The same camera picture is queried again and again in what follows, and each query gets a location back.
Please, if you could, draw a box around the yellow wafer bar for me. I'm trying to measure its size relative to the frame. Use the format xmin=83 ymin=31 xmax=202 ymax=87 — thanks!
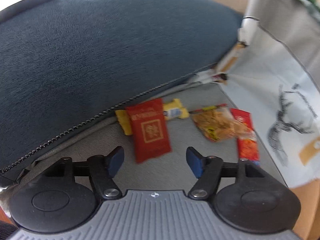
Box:
xmin=115 ymin=99 xmax=189 ymax=135

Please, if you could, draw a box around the red long snack packet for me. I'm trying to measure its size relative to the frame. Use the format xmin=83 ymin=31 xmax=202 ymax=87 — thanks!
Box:
xmin=230 ymin=108 xmax=260 ymax=166

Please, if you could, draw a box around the clear cracker bag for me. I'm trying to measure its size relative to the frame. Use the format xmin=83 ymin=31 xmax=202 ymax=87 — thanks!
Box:
xmin=190 ymin=104 xmax=249 ymax=142

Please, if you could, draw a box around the red envelope snack packet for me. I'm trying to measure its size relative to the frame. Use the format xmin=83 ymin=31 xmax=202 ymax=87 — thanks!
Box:
xmin=126 ymin=99 xmax=171 ymax=163

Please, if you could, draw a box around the cardboard box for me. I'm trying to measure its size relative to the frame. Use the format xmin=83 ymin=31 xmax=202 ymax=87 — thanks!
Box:
xmin=291 ymin=179 xmax=320 ymax=240

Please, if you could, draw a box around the deer print sofa cover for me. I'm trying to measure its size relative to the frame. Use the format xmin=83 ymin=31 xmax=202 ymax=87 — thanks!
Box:
xmin=187 ymin=0 xmax=320 ymax=189

